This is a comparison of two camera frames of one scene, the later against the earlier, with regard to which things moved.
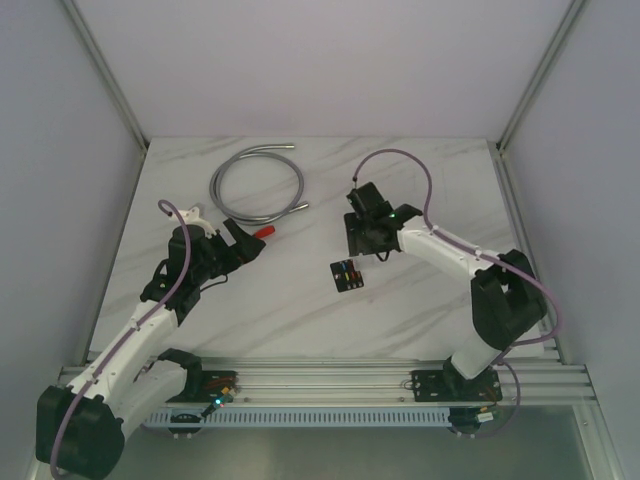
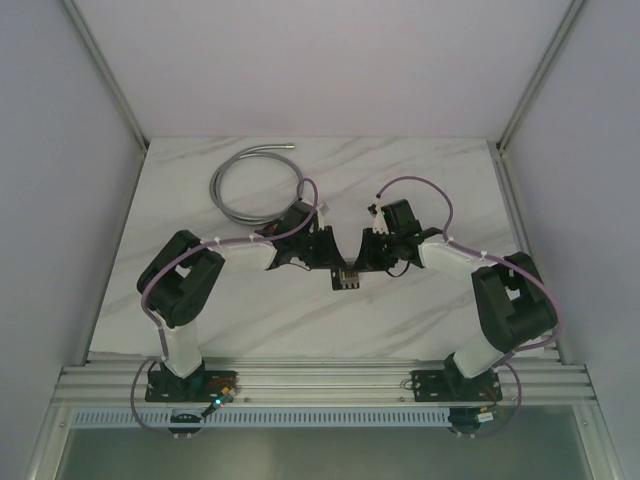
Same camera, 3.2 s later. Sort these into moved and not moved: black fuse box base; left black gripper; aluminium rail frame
Moved: left black gripper
Not moved: black fuse box base; aluminium rail frame
